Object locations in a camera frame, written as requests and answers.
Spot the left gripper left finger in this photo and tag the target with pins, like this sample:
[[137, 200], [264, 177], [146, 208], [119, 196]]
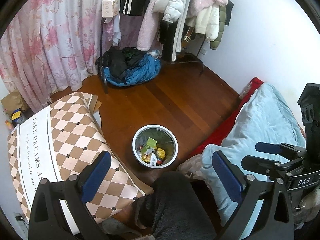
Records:
[[93, 175]]

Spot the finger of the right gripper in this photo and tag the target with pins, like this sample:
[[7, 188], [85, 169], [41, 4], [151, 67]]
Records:
[[259, 165], [267, 147]]

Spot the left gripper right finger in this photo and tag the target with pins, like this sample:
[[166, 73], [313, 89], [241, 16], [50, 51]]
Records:
[[230, 176]]

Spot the blue white milk carton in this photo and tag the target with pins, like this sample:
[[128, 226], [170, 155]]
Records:
[[153, 159]]

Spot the green white tissue box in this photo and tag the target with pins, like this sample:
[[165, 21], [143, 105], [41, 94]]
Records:
[[149, 146]]

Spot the yellow panda snack bag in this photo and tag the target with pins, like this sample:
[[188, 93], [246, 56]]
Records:
[[160, 153]]

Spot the orange fries snack bag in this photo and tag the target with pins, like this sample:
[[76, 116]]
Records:
[[146, 158]]

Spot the white rimmed trash bin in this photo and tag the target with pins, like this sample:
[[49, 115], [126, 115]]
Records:
[[165, 140]]

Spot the light blue blanket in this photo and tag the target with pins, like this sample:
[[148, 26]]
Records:
[[266, 117]]

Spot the black fleece trouser legs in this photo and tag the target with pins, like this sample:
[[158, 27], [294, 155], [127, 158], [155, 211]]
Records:
[[173, 210]]

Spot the black charger plug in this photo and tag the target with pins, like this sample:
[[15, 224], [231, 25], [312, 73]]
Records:
[[19, 218]]

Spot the orange bottle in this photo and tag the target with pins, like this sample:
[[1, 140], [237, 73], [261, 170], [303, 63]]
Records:
[[9, 125]]

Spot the yellow black box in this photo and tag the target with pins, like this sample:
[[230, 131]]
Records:
[[18, 117]]

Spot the brown paper bag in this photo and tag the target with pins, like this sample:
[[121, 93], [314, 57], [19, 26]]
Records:
[[14, 101]]

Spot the blue and black clothes pile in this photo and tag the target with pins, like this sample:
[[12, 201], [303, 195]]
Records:
[[128, 66]]

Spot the pink floral curtain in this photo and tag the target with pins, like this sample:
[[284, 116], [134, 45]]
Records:
[[50, 45]]

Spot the cream fleece jacket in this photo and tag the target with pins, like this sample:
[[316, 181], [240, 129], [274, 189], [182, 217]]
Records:
[[208, 22]]

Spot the beige hanging tote bag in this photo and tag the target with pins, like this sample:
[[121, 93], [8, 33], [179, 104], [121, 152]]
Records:
[[109, 8]]

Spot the white puffer jacket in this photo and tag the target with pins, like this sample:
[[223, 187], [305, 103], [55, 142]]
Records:
[[171, 9]]

